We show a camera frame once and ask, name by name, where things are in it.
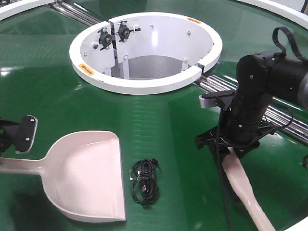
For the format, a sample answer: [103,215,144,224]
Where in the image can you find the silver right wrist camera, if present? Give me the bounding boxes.
[199,90,235,109]

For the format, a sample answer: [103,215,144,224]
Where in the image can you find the steel conveyor rollers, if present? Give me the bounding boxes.
[194,75,308,145]
[49,0,102,26]

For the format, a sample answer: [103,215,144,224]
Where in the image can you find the white rim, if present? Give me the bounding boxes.
[0,0,55,21]
[239,0,308,29]

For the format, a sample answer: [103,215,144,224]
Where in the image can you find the left black bearing block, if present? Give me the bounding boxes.
[98,27,112,51]

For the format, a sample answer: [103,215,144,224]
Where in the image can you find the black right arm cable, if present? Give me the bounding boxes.
[271,26,308,62]

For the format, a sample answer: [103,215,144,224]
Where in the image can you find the orange arrow warning sticker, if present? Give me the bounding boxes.
[78,64,95,76]

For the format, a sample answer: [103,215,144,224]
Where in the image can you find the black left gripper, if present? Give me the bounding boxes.
[0,115,38,154]

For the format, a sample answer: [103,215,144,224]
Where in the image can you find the white inner conveyor ring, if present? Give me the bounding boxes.
[69,12,223,95]

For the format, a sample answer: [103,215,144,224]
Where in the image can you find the right steel conveyor rollers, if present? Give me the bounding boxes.
[194,75,308,145]

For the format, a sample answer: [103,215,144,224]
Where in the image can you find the beige plastic dustpan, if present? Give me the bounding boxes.
[0,130,127,223]

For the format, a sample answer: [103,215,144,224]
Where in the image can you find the white outer rim right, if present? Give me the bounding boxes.
[239,0,308,29]

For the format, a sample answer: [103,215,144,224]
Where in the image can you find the rear steel conveyor rollers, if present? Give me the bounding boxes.
[49,0,102,26]

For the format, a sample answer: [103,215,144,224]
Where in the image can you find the beige hand broom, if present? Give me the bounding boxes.
[222,147,275,231]

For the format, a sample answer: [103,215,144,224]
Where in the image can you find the right black bearing block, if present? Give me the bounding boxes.
[115,20,141,42]

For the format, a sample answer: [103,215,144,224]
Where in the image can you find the orange rear warning sticker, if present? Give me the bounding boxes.
[187,17,202,24]

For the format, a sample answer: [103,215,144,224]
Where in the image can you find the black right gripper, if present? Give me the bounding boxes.
[195,122,276,159]

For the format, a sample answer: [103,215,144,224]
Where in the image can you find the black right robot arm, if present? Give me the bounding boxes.
[195,51,308,157]

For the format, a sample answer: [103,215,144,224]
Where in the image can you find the black bearing block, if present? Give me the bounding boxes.
[115,20,141,42]
[98,27,112,51]

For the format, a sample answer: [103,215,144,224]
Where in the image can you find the white outer rim left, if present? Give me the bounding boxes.
[0,0,55,21]

